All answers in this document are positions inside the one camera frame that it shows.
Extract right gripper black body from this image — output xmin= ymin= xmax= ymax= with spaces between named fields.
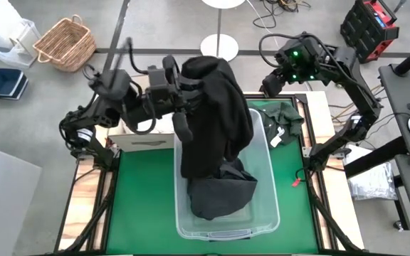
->
xmin=261 ymin=37 xmax=325 ymax=99

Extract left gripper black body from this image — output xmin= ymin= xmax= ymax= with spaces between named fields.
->
xmin=146 ymin=55 xmax=206 ymax=143

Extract white cloth garment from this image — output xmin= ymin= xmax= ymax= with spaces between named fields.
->
xmin=137 ymin=113 xmax=176 ymax=135

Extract black fleece garment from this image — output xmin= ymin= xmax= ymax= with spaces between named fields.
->
xmin=179 ymin=55 xmax=255 ymax=178

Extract dark green shirt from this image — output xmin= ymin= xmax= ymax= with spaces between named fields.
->
xmin=258 ymin=101 xmax=305 ymax=149

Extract dark grey garment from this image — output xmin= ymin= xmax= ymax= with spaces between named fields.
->
xmin=186 ymin=158 xmax=258 ymax=220

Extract beige fabric box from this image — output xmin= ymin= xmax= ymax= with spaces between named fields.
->
xmin=107 ymin=113 xmax=177 ymax=154

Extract grey round lamp stand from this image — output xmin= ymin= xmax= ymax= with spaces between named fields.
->
xmin=200 ymin=9 xmax=240 ymax=63

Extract red black tool box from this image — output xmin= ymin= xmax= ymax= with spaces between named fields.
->
xmin=340 ymin=0 xmax=400 ymax=64

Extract white round lamp head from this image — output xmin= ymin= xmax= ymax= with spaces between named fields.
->
xmin=201 ymin=0 xmax=246 ymax=10

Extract wicker basket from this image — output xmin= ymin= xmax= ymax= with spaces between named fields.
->
xmin=33 ymin=14 xmax=98 ymax=73

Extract green table mat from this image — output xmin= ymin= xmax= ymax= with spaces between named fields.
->
xmin=105 ymin=98 xmax=320 ymax=255

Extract clear plastic bag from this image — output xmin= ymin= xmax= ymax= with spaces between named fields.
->
xmin=343 ymin=144 xmax=398 ymax=201

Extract clear plastic storage bin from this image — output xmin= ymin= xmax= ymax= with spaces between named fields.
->
xmin=173 ymin=108 xmax=281 ymax=242

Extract small clear plastic container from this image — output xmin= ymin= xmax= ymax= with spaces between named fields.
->
xmin=0 ymin=17 xmax=41 ymax=69

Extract navy blue bin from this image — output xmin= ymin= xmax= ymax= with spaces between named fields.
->
xmin=0 ymin=68 xmax=29 ymax=100

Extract black floor cables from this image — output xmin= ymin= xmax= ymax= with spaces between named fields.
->
xmin=253 ymin=0 xmax=312 ymax=29

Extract yellow extension cable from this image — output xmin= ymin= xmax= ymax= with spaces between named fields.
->
xmin=329 ymin=85 xmax=384 ymax=127

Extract black aluminium rig frame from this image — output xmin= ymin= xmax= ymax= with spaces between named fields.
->
xmin=53 ymin=92 xmax=362 ymax=256

